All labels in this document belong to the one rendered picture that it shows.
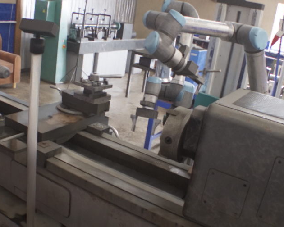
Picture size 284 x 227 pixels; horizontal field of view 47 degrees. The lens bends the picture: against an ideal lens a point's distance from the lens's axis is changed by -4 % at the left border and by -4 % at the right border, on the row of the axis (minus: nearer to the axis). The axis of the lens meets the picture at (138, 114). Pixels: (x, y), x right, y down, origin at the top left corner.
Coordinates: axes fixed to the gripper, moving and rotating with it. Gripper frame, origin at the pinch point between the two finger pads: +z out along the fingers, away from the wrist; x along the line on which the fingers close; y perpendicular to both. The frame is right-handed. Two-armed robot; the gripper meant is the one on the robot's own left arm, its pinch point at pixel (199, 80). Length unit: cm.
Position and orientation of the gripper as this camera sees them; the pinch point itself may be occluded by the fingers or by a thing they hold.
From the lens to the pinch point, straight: 164.2
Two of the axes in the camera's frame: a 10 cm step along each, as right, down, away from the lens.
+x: 5.3, 0.7, -8.4
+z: 7.3, 4.7, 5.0
